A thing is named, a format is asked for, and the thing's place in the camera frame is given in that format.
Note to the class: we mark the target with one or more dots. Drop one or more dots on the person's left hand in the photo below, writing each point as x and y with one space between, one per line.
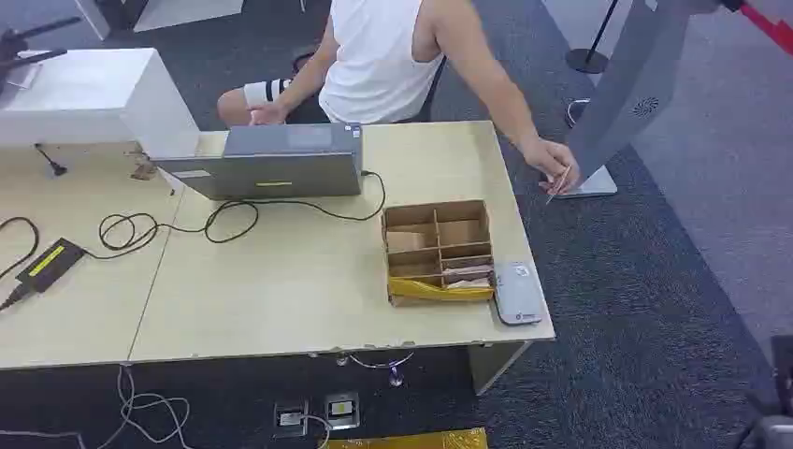
550 162

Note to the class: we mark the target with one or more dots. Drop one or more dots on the black stanchion post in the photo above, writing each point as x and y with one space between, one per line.
586 60

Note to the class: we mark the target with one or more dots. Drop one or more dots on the thin card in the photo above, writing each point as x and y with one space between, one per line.
559 185

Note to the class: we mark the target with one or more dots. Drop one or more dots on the white cabinet box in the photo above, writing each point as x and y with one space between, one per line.
80 93

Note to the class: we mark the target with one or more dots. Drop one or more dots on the grey laptop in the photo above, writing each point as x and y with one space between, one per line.
279 167

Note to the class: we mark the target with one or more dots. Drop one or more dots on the white furniture block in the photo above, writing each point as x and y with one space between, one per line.
186 12

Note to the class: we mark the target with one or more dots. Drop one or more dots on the small black antenna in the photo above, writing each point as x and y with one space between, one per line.
57 168

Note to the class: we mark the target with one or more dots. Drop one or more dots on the grey phone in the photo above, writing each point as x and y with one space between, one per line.
517 294

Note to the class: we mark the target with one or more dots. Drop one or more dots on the wooden box with compartments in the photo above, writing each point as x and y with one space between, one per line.
461 232

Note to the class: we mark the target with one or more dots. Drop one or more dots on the pale desk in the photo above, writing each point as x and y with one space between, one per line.
490 369

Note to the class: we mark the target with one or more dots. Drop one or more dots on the floor socket box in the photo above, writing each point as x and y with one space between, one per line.
290 419
342 409

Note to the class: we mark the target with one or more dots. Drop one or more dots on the red barrier belt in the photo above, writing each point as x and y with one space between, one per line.
768 26

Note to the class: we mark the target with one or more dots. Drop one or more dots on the brown wood scrap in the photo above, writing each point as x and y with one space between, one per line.
144 171

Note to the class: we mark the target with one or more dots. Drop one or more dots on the yellow sheet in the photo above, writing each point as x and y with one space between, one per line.
409 440

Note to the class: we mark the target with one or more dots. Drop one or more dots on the stack of cards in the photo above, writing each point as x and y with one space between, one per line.
468 277

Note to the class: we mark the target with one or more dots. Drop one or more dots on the grey kiosk stand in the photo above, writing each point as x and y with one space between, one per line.
632 74

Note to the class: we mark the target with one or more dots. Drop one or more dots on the person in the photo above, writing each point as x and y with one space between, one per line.
378 62

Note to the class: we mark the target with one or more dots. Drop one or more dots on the person's right hand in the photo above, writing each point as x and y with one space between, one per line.
267 115

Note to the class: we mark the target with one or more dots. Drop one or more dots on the yellow film strip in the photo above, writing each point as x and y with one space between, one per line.
427 290

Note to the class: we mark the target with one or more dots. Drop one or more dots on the black tripod stand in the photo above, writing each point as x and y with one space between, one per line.
12 46

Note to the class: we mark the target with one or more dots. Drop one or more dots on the black power adapter yellow label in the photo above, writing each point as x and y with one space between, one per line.
48 263

